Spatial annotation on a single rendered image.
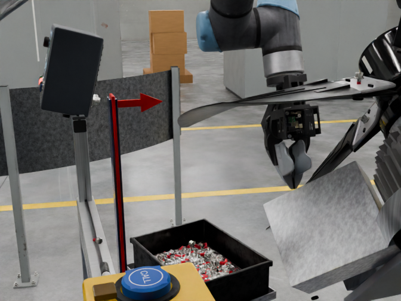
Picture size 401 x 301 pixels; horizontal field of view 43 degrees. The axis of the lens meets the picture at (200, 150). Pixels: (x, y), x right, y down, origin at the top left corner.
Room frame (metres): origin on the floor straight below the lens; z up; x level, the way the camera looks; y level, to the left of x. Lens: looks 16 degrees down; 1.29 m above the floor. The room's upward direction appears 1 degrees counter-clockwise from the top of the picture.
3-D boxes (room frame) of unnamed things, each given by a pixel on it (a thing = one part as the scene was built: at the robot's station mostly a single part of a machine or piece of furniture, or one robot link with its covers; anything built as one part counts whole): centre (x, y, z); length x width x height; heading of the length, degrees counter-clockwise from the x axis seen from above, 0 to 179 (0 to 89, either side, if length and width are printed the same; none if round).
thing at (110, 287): (0.36, 0.08, 1.08); 0.02 x 0.02 x 0.01; 17
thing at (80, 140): (1.12, 0.27, 0.96); 0.03 x 0.03 x 0.20; 17
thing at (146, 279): (0.37, 0.05, 1.08); 0.04 x 0.04 x 0.02
